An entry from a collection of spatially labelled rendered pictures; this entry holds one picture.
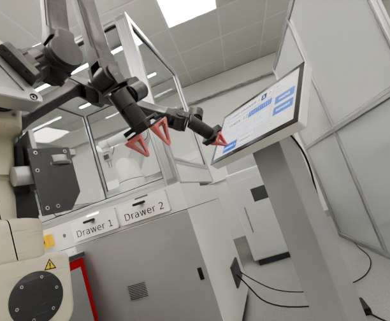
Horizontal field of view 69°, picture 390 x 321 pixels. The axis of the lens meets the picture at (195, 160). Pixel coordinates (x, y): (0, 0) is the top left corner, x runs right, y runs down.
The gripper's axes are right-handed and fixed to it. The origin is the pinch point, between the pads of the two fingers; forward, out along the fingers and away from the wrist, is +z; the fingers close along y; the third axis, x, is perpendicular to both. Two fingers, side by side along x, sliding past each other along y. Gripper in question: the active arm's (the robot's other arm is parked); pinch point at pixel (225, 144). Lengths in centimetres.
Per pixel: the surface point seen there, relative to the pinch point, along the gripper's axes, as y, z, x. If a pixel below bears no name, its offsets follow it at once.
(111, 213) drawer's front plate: 64, -21, 34
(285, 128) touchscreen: -33.5, 2.7, 5.6
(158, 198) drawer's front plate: 42.0, -6.4, 22.0
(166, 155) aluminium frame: 35.3, -13.4, 0.7
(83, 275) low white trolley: 79, -18, 67
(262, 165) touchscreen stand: -8.6, 16.2, 5.6
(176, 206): 37.5, 2.9, 23.3
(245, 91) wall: 207, 128, -279
